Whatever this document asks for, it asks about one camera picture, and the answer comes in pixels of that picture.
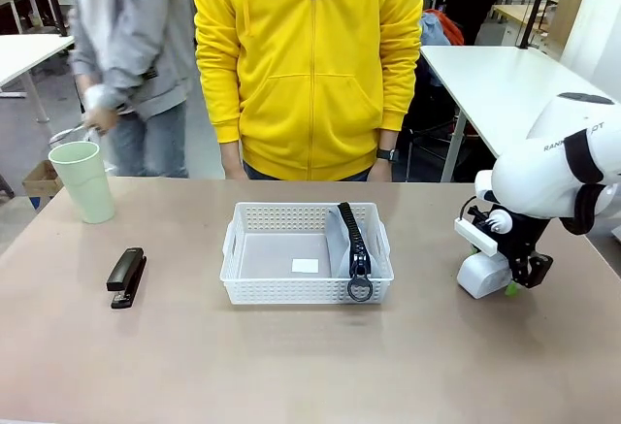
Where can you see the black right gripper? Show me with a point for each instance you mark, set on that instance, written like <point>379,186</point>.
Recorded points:
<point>525,234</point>

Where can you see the white rectangular case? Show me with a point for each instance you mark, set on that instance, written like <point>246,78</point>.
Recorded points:
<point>482,276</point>

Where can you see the black stapler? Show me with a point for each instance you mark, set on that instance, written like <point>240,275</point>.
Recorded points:
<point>127,273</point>

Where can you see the thin silver metal tool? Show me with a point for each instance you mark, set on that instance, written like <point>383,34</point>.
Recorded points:
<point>65,135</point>

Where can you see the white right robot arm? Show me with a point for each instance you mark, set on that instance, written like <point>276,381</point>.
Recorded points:
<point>538,176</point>

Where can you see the yellow hoodie person right forearm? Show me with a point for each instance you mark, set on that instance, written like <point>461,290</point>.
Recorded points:
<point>218,104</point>

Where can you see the yellow hoodie person left forearm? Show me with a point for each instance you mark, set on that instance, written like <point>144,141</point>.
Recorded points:
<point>400,104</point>

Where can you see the white perforated plastic basket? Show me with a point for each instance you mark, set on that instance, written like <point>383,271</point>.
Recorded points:
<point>271,288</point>

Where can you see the yellow hoodie person left hand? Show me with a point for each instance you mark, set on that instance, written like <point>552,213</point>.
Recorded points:
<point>380,172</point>

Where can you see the yellow hoodie person right hand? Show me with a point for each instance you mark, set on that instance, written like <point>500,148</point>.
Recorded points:
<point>234,162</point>

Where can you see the grey hoodie person hand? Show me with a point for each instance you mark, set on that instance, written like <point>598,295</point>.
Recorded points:
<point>101,120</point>

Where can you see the grey giant zipper pouch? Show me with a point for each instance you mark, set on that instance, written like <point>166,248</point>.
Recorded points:
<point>356,249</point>

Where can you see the black chair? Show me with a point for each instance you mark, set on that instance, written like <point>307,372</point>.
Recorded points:
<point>432,123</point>

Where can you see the black wristwatch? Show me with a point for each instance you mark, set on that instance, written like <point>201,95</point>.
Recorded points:
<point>387,154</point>

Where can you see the large white table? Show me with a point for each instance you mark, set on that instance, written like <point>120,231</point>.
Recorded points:
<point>500,89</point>

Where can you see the white paper label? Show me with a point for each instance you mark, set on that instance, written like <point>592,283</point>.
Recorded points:
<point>305,265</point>

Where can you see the orange and blue clothes pile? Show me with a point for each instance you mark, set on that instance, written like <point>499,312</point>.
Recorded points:
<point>439,28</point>

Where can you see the black clamp pole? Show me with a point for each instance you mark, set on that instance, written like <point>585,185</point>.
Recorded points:
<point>533,7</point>

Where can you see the light wooden cabinet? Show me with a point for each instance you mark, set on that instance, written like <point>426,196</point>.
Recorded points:
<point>567,7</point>

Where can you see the person in yellow hoodie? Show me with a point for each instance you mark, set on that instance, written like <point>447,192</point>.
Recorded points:
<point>310,65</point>

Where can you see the pale green plastic cup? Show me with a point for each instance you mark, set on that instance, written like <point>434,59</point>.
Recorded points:
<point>85,186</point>

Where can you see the person in grey hoodie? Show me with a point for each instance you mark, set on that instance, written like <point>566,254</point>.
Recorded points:
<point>136,45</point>

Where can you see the brown cardboard box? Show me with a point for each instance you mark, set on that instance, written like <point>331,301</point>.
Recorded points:
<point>42,179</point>

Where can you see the white table with grey leg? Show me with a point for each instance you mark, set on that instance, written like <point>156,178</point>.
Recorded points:
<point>29,53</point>

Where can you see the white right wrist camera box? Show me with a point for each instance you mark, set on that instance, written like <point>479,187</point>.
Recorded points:
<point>478,236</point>

